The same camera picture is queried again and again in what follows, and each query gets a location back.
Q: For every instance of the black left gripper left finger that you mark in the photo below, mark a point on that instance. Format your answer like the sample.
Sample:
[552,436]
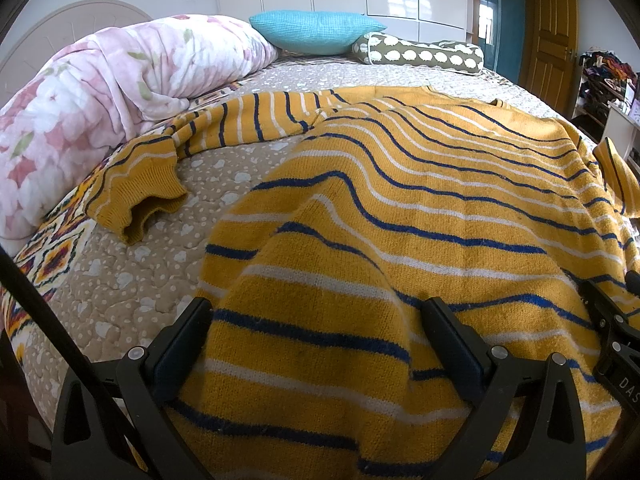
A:
[111,421]

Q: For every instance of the beige padded headboard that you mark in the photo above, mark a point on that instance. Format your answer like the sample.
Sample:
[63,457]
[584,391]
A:
[58,30]

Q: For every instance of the olive white-dotted bolster pillow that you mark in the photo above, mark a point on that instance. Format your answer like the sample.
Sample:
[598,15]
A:
[377,48]

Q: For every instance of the white shelf unit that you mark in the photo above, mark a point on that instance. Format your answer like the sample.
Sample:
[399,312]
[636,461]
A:
[624,133]

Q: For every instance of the beige dotted quilted bedspread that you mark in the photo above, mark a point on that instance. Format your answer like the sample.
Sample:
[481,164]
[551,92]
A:
[110,296]

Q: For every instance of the teal cushion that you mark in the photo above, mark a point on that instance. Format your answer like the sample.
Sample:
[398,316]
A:
[313,32]

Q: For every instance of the yellow striped knit sweater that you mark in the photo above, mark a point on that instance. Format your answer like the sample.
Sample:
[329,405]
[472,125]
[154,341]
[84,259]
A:
[316,365]

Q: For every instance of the brown wooden door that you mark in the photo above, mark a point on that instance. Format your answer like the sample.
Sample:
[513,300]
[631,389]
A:
[549,55]

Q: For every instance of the pile of clothes on shelf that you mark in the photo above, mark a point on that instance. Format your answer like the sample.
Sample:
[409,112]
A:
[604,67]

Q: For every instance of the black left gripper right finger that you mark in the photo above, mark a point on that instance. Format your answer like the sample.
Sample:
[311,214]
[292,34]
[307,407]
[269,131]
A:
[548,441]

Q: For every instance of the pink floral duvet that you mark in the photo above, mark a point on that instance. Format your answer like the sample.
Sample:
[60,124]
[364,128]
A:
[104,90]

